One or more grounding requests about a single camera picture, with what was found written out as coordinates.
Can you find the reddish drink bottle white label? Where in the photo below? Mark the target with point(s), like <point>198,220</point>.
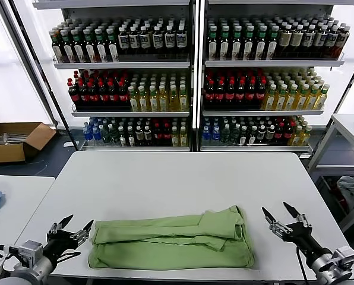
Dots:
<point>342,40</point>

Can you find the dark bottle cream label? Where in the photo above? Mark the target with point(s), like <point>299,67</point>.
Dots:
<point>297,38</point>
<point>285,38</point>

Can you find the brown cardboard box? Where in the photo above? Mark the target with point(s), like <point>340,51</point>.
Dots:
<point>4,153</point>

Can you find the clear plastic packing items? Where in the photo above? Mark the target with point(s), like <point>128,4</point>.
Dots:
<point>4,138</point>

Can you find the white paper scrap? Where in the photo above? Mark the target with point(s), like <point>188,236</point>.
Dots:
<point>67,144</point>

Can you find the small blue drink bottle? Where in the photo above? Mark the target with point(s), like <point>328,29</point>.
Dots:
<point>206,133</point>
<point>215,133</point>
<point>88,133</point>
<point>97,133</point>

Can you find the small yellow tea bottle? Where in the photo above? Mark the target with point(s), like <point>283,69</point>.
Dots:
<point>183,136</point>
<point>174,136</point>
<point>297,136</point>
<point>305,136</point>

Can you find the black slanted pole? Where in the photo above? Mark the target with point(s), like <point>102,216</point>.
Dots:
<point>352,81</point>
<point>43,74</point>

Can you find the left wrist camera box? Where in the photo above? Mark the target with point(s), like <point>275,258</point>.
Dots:
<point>30,248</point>

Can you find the green t-shirt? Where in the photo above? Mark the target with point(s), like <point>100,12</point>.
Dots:
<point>165,246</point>

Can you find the grey metal shelf unit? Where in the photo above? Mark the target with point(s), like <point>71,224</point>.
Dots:
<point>120,65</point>
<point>269,63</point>

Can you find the small red cap cola bottle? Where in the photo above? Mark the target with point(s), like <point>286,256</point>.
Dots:
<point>288,133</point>
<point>166,135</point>
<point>157,135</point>
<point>279,133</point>

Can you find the red item under table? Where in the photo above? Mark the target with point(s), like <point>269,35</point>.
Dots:
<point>339,194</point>

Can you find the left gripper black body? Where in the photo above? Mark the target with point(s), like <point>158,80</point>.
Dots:
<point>61,240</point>

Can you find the green cap dark tea bottle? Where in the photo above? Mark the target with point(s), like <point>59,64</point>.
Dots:
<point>212,44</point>
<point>89,47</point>
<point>261,44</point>
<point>249,44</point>
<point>78,49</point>
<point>57,49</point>
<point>273,44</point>
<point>67,49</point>
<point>113,47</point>
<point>224,44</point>
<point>237,44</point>
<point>101,47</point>

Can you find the small dark bottle white cap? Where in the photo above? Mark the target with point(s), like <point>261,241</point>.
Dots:
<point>252,136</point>
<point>243,136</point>
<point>131,136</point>
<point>139,135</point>
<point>270,133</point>
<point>122,136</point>
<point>147,135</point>
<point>261,133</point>

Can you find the grey blue crumpled cloth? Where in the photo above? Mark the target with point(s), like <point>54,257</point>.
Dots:
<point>352,187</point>

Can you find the grey metal frame table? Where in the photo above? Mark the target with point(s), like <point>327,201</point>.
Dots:
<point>350,123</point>

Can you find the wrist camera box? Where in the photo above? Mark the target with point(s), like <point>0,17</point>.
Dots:
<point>30,248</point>
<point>344,255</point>

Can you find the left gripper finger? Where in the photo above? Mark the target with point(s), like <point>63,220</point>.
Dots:
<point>83,231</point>
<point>62,224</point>

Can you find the yellow tea bottle green label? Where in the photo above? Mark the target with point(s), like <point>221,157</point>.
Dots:
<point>163,101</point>
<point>143,101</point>
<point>173,100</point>
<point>271,99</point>
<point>312,99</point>
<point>153,101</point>
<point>292,99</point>
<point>133,101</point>
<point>322,99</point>
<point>281,99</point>
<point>183,100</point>
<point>302,99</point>

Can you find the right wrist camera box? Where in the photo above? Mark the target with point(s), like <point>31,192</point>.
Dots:
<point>344,255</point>

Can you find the small clear water bottle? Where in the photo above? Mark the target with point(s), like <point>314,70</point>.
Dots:
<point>235,135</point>
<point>113,135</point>
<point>105,135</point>
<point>225,135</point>

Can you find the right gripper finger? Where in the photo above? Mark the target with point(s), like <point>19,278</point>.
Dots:
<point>270,219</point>
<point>294,212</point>

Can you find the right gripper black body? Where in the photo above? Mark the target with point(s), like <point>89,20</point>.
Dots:
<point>298,236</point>

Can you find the dark bottle blue white label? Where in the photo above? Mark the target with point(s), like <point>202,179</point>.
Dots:
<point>123,40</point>
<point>170,40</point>
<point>145,40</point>
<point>320,38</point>
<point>331,39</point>
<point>134,40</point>
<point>158,40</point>
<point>309,38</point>
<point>181,40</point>

